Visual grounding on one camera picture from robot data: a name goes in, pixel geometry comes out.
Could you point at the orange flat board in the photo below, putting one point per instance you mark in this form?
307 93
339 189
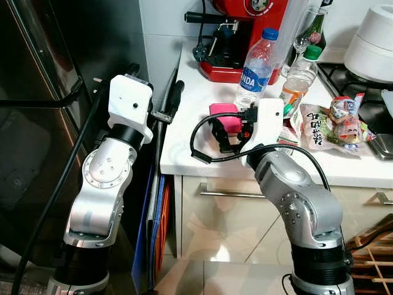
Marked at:
163 227

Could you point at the green capped clear bottle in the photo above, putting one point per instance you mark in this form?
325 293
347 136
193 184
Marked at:
301 80

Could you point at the white snack packet green print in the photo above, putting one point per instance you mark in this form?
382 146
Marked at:
313 129

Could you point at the white cooking pot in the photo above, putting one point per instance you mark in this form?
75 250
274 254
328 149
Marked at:
371 49

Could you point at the pink box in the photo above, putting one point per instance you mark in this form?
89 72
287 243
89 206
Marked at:
226 114

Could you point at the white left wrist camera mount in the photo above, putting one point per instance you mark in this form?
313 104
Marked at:
130 101

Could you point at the orange green snack packet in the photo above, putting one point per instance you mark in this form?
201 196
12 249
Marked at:
288 132

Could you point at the red coffee machine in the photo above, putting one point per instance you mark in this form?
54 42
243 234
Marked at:
264 9

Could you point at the dark green glass bottle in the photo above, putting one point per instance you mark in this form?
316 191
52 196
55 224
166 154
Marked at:
319 34

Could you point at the clear snack packet red contents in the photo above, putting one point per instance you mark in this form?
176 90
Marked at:
350 123

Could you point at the blue flat board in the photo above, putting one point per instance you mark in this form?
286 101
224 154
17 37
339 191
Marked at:
142 246

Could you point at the blue capped water bottle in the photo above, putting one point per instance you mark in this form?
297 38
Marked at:
256 74

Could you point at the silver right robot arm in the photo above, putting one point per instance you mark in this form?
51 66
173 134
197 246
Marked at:
307 209

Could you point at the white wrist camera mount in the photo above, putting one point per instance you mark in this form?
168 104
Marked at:
268 120
130 101

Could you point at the grey cloth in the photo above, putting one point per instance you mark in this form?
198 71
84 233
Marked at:
388 101

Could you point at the clear wine glass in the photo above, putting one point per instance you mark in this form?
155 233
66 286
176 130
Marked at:
306 27

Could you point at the dark steel appliance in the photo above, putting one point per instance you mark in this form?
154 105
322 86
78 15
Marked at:
37 153

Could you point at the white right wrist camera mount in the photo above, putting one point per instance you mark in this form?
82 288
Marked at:
268 120

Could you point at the wooden wine rack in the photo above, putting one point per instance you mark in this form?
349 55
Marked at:
368 270

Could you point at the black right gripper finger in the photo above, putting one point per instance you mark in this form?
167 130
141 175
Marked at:
222 142

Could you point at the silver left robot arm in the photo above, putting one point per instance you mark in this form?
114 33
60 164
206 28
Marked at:
101 184

